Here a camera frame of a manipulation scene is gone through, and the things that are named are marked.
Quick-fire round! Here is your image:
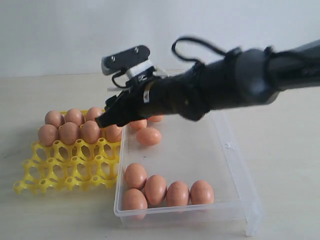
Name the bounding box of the black cable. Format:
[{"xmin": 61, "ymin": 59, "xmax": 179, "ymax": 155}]
[{"xmin": 111, "ymin": 36, "xmax": 276, "ymax": 88}]

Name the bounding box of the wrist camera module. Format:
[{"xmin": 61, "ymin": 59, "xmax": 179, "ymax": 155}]
[{"xmin": 101, "ymin": 45, "xmax": 162, "ymax": 80}]

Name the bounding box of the clear plastic container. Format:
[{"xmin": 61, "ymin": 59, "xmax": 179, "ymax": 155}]
[{"xmin": 113, "ymin": 111, "xmax": 263, "ymax": 236}]

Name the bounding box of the brown egg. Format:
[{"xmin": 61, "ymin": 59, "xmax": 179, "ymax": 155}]
[
  {"xmin": 147, "ymin": 115, "xmax": 164, "ymax": 123},
  {"xmin": 44, "ymin": 110, "xmax": 65, "ymax": 128},
  {"xmin": 129, "ymin": 119, "xmax": 147, "ymax": 131},
  {"xmin": 80, "ymin": 120, "xmax": 101, "ymax": 144},
  {"xmin": 104, "ymin": 124, "xmax": 122, "ymax": 143},
  {"xmin": 85, "ymin": 106, "xmax": 105, "ymax": 122},
  {"xmin": 122, "ymin": 188, "xmax": 148, "ymax": 211},
  {"xmin": 136, "ymin": 127, "xmax": 162, "ymax": 146},
  {"xmin": 59, "ymin": 122, "xmax": 80, "ymax": 145},
  {"xmin": 166, "ymin": 180, "xmax": 190, "ymax": 207},
  {"xmin": 144, "ymin": 174, "xmax": 167, "ymax": 206},
  {"xmin": 124, "ymin": 163, "xmax": 148, "ymax": 190},
  {"xmin": 37, "ymin": 124, "xmax": 60, "ymax": 147},
  {"xmin": 64, "ymin": 108, "xmax": 85, "ymax": 126},
  {"xmin": 190, "ymin": 180, "xmax": 215, "ymax": 205}
]

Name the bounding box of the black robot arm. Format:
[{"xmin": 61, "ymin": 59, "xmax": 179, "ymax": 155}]
[{"xmin": 95, "ymin": 36, "xmax": 320, "ymax": 128}]

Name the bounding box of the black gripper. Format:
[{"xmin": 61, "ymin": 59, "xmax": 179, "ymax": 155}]
[{"xmin": 96, "ymin": 73, "xmax": 210, "ymax": 128}]

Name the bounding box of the yellow plastic egg tray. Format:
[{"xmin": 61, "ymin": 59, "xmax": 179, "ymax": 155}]
[{"xmin": 13, "ymin": 128, "xmax": 121, "ymax": 194}]

